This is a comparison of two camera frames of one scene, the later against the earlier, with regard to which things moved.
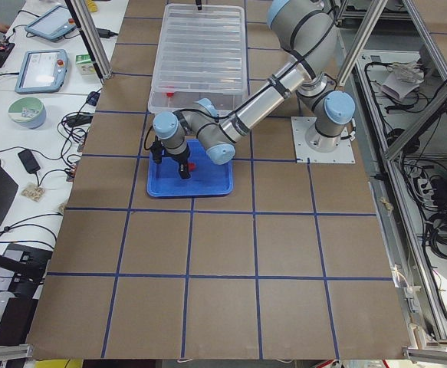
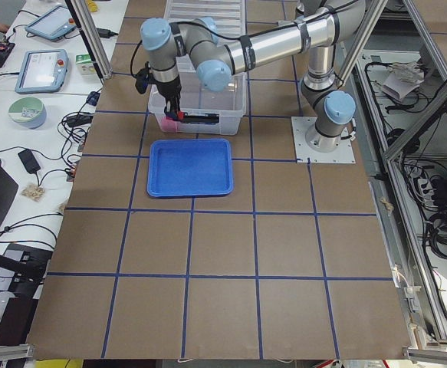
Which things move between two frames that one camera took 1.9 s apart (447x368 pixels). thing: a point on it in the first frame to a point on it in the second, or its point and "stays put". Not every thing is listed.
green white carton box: (85, 64) stays put
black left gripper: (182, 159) to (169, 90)
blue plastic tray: (208, 178) stays put
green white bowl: (27, 112) stays put
